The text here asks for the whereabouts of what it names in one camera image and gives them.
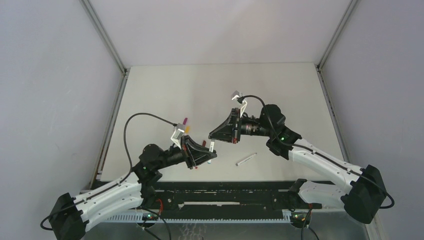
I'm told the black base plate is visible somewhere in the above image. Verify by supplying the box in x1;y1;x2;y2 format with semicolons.
91;180;342;220

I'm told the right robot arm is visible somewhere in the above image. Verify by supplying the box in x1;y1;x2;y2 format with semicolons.
208;104;389;224

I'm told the grey white pen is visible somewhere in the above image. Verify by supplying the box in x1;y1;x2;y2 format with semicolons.
235;152;258;167

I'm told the black camera cable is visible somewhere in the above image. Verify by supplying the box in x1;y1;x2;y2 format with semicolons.
123;112;178;173
236;95;396;210

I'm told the black left camera cable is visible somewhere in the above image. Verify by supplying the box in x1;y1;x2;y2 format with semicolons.
123;112;178;173

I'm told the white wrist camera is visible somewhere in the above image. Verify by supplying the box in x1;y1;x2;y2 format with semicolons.
170;123;186;149
231;90;248;116

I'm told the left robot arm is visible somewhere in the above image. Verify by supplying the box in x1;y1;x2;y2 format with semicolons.
40;135;218;240

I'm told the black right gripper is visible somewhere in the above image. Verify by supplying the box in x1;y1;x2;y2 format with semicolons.
208;110;272;147

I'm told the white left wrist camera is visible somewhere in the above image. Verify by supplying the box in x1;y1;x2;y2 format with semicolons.
170;123;186;149

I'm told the right aluminium frame rail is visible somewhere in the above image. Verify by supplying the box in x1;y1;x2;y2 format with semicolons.
314;0;382;240

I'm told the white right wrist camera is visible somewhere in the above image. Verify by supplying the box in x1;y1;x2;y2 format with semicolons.
231;90;248;116

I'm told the aluminium frame rail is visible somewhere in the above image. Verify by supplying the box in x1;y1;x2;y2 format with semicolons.
80;0;128;187
314;0;382;240

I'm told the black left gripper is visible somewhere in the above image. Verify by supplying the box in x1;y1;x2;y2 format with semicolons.
154;134;216;170

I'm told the black right camera cable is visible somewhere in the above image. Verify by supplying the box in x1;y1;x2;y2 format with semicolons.
236;95;396;210

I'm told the white cable duct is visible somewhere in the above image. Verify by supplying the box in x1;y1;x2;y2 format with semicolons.
102;211;293;224

